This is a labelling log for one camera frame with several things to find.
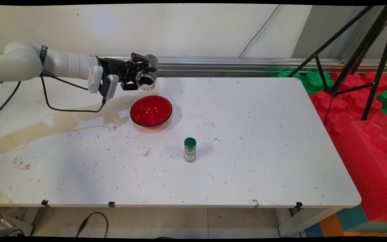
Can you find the grey table leg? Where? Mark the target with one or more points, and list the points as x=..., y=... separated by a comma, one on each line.
x=8, y=223
x=301, y=222

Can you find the colourful floor mat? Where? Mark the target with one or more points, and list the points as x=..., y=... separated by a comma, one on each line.
x=348, y=220

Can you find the clear jar with black seeds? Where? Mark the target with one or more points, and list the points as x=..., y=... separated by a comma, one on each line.
x=150, y=67

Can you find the red bowl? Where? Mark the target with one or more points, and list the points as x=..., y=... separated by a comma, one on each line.
x=151, y=112

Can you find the green-lidded spice jar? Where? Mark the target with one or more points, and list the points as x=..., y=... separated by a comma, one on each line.
x=190, y=148

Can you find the aluminium wall rail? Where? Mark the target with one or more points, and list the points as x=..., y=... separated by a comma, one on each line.
x=230, y=64

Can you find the black tripod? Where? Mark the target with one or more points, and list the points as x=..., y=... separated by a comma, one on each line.
x=361, y=50

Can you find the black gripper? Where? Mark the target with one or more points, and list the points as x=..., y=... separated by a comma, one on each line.
x=116, y=67

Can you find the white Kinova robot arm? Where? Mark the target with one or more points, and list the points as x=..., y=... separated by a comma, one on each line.
x=22, y=62

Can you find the large red foam block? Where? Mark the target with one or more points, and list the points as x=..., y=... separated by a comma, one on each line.
x=368, y=168

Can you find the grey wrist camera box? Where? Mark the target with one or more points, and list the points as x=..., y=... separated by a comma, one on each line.
x=111, y=85

